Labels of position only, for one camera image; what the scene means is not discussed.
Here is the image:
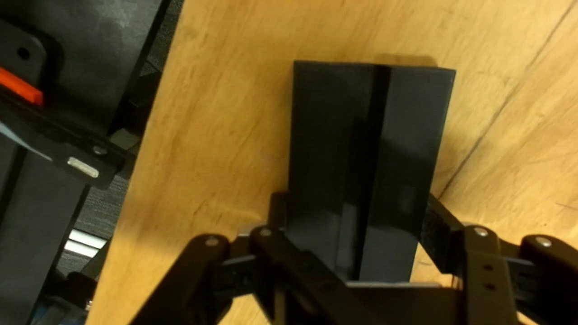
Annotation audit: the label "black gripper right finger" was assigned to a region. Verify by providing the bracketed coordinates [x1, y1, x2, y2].
[421, 191, 578, 325]

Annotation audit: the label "black grooved plastic rail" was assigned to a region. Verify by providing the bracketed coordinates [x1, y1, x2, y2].
[285, 57, 459, 285]

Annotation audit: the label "white parallel strips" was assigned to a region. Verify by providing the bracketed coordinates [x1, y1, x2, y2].
[61, 227, 110, 259]

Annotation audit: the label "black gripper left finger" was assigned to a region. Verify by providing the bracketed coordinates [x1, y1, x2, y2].
[128, 189, 363, 325]

